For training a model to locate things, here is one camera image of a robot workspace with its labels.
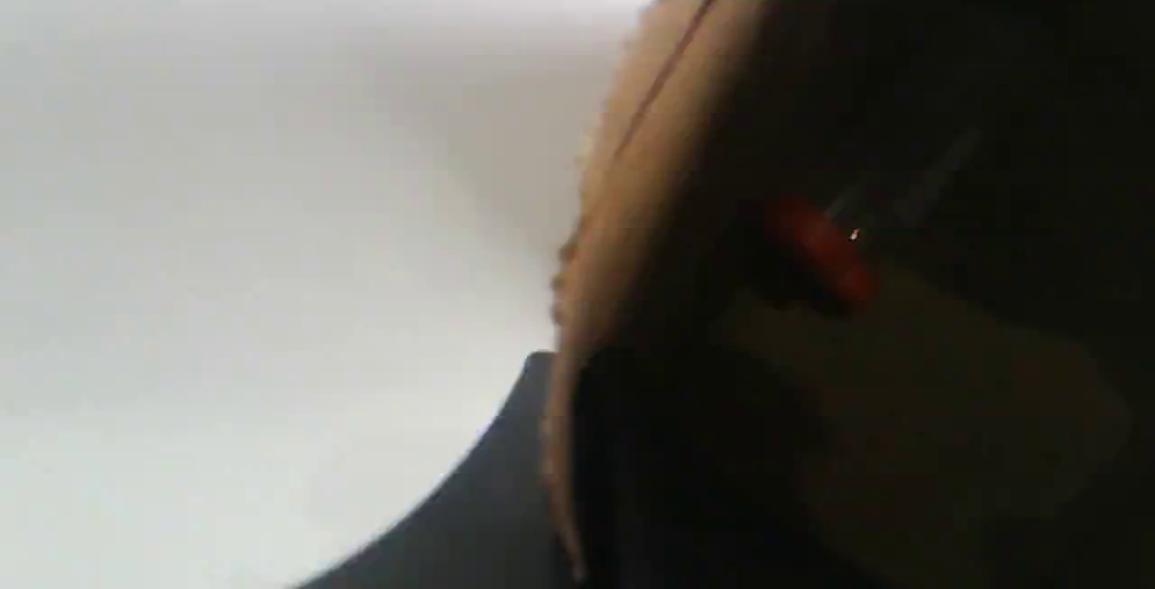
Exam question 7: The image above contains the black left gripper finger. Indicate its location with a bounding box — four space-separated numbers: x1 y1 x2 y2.
310 351 574 588

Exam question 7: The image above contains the dark red curved handle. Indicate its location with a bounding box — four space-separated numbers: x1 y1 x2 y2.
766 196 878 315

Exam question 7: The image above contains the brown paper bag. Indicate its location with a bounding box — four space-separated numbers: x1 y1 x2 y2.
541 0 1152 588

